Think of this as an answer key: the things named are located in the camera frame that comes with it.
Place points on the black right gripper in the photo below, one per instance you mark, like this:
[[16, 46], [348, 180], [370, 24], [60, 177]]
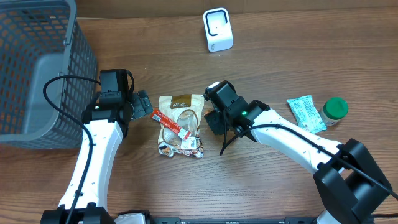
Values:
[[214, 126]]

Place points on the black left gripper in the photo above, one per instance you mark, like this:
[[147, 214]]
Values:
[[142, 103]]

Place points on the red stick sachet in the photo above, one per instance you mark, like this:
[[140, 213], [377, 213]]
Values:
[[170, 124]]

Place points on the brown white snack bag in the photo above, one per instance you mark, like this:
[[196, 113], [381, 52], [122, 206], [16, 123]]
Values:
[[180, 118]]

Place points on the teal orange snack packet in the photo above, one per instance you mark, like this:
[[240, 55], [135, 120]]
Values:
[[306, 114]]

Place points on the green lid jar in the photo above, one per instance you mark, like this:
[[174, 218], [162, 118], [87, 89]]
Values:
[[334, 110]]

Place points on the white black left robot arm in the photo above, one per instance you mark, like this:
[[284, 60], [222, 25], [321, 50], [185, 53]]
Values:
[[105, 123]]

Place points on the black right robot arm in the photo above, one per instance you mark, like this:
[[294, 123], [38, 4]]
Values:
[[350, 183]]

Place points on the white barcode scanner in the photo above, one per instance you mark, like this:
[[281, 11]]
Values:
[[218, 29]]

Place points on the grey plastic mesh basket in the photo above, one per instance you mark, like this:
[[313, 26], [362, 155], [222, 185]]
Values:
[[46, 61]]

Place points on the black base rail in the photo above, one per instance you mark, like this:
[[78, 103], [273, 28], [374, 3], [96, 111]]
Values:
[[147, 218]]

